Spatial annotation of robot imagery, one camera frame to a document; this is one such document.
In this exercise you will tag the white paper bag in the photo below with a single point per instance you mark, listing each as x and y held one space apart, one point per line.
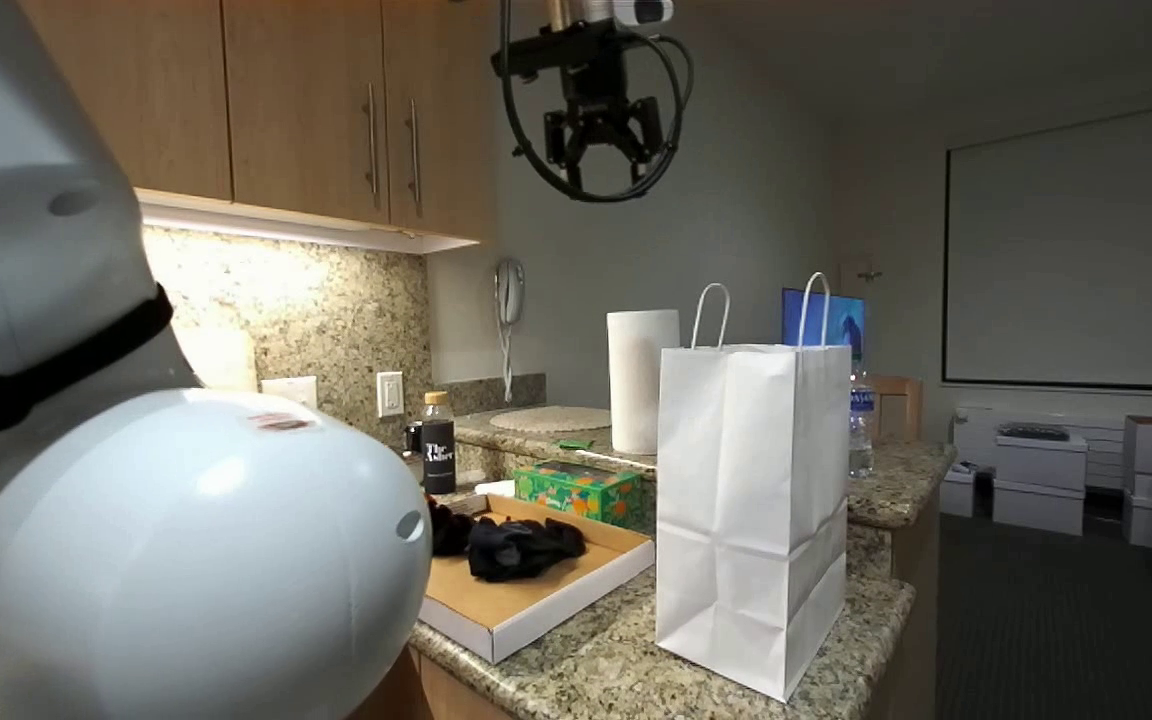
749 504

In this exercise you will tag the black sock pair remaining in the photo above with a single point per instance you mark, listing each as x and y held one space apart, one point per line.
500 549

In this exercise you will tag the shallow cardboard box tray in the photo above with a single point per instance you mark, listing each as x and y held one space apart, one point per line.
500 617

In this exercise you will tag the blue gift bag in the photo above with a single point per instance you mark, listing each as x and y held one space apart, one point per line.
808 316

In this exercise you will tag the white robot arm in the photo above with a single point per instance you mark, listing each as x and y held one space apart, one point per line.
166 552

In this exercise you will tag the white storage boxes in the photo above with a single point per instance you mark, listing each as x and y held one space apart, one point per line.
1055 475

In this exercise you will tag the green tissue box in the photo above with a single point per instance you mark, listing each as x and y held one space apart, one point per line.
614 496

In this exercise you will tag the white projector screen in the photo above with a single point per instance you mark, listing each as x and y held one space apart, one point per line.
1050 259

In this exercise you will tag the dark sauce bottle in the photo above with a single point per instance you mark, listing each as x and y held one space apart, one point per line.
436 444

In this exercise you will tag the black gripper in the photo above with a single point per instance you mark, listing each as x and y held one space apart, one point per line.
594 87

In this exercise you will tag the white paper towel roll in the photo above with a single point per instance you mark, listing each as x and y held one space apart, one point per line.
634 374

